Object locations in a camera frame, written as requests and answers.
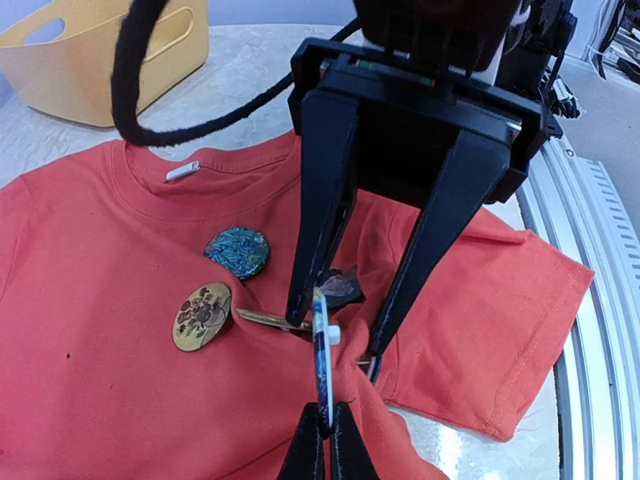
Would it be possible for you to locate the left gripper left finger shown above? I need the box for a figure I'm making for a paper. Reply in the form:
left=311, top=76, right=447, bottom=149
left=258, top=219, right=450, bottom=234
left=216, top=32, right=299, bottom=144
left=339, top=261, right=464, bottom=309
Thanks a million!
left=276, top=403, right=325, bottom=480

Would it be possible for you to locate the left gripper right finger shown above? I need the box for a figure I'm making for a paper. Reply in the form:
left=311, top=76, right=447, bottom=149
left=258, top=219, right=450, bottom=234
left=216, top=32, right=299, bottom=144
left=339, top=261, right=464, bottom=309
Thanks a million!
left=330, top=402, right=380, bottom=480

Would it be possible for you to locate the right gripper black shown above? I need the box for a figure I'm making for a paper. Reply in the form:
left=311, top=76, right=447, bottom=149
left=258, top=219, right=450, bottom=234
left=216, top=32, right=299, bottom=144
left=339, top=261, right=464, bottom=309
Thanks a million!
left=285, top=38, right=549, bottom=356

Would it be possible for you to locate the starry night round brooch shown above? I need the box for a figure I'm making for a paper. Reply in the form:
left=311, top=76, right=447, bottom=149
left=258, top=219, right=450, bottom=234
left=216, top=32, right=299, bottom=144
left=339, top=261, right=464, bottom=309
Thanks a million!
left=312, top=287, right=341, bottom=437

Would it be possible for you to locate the red t-shirt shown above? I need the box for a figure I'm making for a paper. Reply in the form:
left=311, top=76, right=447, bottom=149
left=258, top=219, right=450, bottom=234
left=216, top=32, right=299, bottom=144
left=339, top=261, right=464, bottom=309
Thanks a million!
left=1, top=134, right=593, bottom=479

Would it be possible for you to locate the blue starry round brooch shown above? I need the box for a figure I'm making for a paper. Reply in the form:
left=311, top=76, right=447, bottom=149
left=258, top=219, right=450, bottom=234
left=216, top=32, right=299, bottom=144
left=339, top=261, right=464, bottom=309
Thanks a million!
left=357, top=353, right=383, bottom=385

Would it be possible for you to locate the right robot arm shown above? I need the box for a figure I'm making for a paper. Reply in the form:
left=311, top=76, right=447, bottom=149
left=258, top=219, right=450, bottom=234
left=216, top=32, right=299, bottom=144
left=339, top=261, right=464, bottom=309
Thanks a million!
left=285, top=1, right=577, bottom=357

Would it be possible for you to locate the portrait round brooch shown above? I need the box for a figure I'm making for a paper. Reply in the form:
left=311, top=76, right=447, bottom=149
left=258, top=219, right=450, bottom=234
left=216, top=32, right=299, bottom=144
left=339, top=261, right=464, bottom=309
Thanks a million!
left=320, top=267, right=365, bottom=310

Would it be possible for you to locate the yellow round brooch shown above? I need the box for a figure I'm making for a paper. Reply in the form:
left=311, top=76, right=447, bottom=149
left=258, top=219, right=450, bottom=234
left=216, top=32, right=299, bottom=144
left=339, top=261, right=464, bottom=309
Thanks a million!
left=173, top=283, right=232, bottom=352

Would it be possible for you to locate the teal swirl round brooch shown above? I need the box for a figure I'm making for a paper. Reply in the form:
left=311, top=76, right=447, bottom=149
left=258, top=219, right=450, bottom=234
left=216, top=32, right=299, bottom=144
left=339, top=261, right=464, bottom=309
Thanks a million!
left=203, top=227, right=271, bottom=281

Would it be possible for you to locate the white neck label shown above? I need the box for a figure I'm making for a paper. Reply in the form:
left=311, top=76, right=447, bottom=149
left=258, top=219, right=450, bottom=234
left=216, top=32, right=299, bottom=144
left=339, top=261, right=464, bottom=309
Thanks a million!
left=165, top=161, right=201, bottom=183

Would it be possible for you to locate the yellow plastic basket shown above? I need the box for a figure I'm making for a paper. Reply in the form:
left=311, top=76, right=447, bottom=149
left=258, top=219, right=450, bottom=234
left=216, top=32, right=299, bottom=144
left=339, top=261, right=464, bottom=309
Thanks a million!
left=1, top=1, right=209, bottom=128

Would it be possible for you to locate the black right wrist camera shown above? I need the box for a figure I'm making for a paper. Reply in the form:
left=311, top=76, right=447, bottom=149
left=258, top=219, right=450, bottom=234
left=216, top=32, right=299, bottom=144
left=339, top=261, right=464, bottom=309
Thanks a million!
left=354, top=0, right=528, bottom=73

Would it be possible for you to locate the aluminium front rail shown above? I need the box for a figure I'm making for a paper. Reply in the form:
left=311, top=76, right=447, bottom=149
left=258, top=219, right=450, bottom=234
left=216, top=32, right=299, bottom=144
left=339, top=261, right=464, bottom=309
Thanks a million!
left=517, top=138, right=639, bottom=479

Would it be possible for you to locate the black right camera cable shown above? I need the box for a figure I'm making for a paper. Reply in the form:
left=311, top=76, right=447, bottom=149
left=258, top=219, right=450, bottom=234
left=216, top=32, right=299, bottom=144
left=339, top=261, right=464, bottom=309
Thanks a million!
left=110, top=0, right=361, bottom=149

